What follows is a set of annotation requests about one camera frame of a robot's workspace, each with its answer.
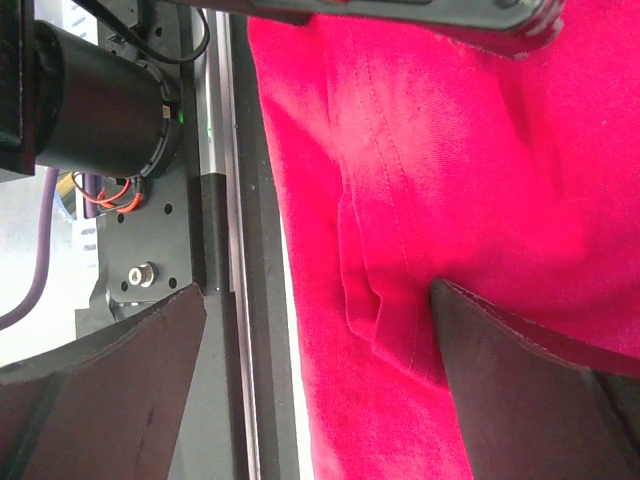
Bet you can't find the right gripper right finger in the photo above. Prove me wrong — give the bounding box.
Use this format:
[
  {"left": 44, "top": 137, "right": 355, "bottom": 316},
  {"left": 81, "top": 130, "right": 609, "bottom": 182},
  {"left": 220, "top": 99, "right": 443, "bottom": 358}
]
[{"left": 429, "top": 279, "right": 639, "bottom": 479}]

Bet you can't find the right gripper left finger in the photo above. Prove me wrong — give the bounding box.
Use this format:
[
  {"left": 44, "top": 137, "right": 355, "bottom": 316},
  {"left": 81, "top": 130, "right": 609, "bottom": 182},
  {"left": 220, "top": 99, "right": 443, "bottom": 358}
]
[{"left": 1, "top": 284, "right": 206, "bottom": 479}]

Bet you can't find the magenta t shirt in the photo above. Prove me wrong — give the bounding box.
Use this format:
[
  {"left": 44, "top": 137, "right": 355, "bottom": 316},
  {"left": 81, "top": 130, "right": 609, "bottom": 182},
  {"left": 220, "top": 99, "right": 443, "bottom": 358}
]
[{"left": 248, "top": 1, "right": 639, "bottom": 479}]

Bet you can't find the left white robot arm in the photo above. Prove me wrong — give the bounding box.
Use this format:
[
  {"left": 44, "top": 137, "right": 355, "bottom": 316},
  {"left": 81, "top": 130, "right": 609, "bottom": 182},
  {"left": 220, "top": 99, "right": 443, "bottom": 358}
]
[{"left": 1, "top": 0, "right": 564, "bottom": 181}]

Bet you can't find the left perforated cable duct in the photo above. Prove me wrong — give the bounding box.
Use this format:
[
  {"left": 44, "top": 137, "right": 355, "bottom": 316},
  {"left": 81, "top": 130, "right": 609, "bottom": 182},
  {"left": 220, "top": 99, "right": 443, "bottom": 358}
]
[{"left": 54, "top": 171, "right": 99, "bottom": 272}]

